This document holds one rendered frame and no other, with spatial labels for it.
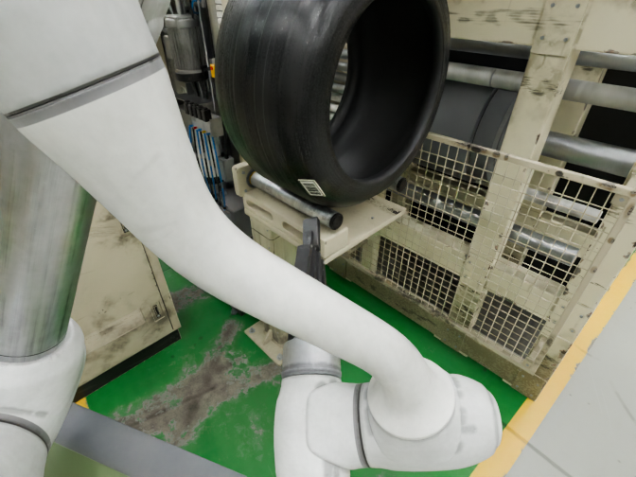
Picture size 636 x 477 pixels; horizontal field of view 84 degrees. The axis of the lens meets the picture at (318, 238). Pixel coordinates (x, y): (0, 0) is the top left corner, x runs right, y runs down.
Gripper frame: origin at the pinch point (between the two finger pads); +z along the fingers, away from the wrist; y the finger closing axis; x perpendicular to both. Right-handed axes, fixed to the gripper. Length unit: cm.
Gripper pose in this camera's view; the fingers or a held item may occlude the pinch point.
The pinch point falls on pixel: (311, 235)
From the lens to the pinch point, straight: 67.5
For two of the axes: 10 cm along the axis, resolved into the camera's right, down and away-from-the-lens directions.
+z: -0.1, -8.4, 5.4
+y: 3.5, 5.0, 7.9
